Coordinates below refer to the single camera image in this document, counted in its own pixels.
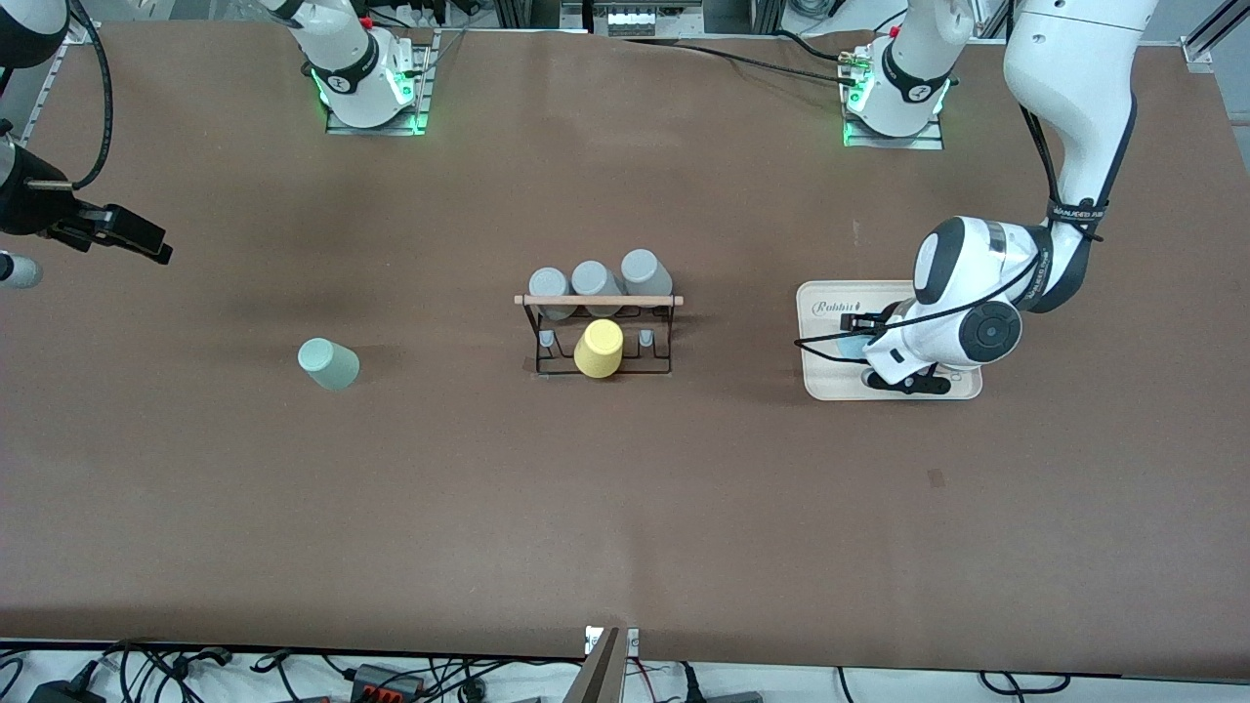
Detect mint green cup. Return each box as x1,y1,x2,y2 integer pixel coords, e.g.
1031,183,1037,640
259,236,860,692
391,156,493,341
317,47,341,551
297,337,361,392

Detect beige rabbit tray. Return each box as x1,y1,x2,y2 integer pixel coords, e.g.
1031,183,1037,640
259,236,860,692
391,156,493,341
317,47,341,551
796,280,984,402

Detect grey cup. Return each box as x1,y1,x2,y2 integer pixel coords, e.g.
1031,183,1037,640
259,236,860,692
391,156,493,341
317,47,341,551
570,260,626,318
620,248,675,300
528,267,572,321

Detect yellow cup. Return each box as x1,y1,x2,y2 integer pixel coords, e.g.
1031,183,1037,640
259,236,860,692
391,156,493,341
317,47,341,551
573,318,625,379

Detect black power adapter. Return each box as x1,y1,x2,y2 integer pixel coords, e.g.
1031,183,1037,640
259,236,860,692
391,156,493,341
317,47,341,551
27,679,106,703

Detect grey connector block orange levers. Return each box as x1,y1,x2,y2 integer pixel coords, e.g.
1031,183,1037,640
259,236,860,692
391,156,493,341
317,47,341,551
350,663,428,700

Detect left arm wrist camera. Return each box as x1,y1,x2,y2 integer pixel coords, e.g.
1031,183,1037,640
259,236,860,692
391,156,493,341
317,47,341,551
859,367,953,395

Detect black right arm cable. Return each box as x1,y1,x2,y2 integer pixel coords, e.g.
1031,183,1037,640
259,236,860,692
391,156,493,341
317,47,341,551
66,0,115,192

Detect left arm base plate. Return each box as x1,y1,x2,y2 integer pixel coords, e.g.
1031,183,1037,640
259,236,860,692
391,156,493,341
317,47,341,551
842,49,946,150

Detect black wire cup rack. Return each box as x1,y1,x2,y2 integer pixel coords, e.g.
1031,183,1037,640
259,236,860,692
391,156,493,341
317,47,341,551
515,293,685,380

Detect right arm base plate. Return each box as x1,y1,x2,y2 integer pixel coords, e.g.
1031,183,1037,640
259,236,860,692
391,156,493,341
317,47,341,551
325,29,432,136

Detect short black base cable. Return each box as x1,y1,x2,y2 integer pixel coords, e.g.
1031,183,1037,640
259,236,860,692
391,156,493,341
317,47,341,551
776,29,849,63

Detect long black base cable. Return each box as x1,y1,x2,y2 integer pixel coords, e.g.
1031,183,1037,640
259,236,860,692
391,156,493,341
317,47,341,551
623,37,851,85

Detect looped black cable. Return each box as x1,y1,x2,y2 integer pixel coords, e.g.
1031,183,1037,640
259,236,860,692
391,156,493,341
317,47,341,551
979,671,1072,696

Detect white mount bracket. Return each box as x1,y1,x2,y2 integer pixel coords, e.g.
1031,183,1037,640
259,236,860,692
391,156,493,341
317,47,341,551
584,626,641,657

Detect tangled black cable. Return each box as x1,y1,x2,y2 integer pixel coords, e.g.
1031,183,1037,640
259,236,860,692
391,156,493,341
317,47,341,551
98,640,235,689

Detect grey camera mount wedge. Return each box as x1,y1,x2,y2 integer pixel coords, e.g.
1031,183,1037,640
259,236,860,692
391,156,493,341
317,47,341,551
563,627,622,703

